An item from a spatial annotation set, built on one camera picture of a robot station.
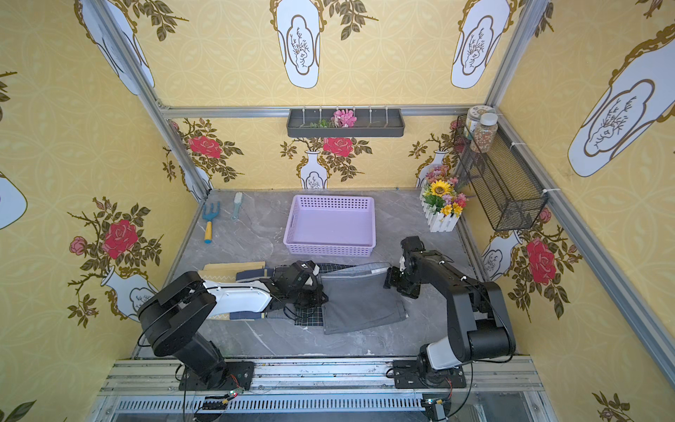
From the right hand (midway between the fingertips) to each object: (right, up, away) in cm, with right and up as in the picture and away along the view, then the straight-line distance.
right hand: (396, 284), depth 91 cm
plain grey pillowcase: (-14, -4, -2) cm, 15 cm away
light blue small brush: (-65, +30, +26) cm, 77 cm away
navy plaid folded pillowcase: (-52, +3, +2) cm, 52 cm away
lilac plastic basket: (-24, +19, +19) cm, 36 cm away
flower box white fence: (+19, +21, +12) cm, 30 cm away
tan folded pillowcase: (-60, +4, +3) cm, 60 cm away
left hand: (-26, -3, -1) cm, 26 cm away
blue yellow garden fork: (-74, +20, +18) cm, 79 cm away
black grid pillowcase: (-28, -8, -7) cm, 30 cm away
